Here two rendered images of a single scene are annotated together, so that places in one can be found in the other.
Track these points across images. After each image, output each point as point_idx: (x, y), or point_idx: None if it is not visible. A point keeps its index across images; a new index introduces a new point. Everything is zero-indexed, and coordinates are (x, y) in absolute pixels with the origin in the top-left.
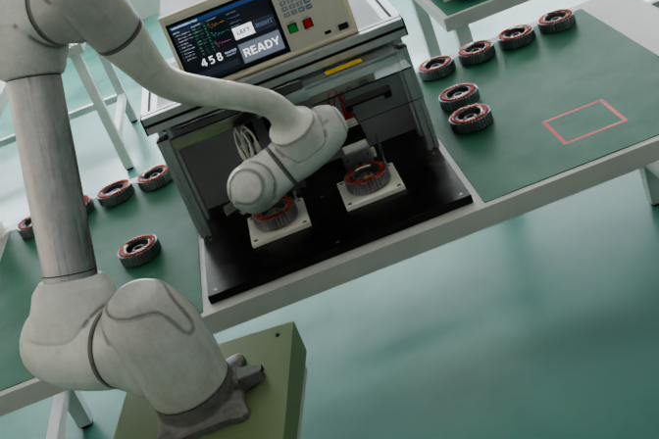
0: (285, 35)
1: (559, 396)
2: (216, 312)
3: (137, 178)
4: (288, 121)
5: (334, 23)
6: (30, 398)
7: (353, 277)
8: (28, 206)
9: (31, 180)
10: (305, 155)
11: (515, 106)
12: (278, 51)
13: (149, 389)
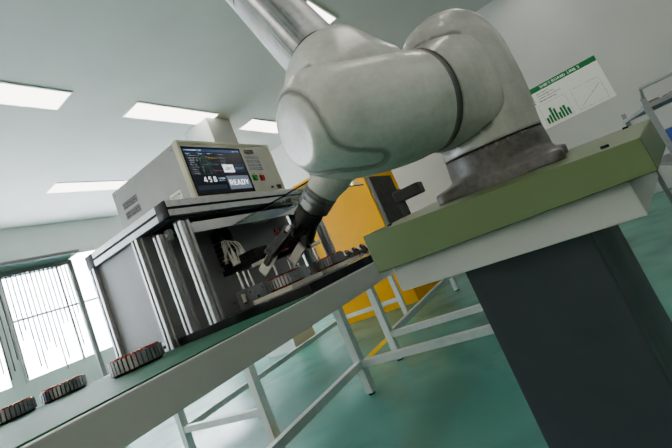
0: (251, 180)
1: (465, 445)
2: (328, 287)
3: (42, 391)
4: None
5: (274, 182)
6: (124, 430)
7: (392, 271)
8: None
9: None
10: None
11: None
12: (248, 188)
13: (513, 82)
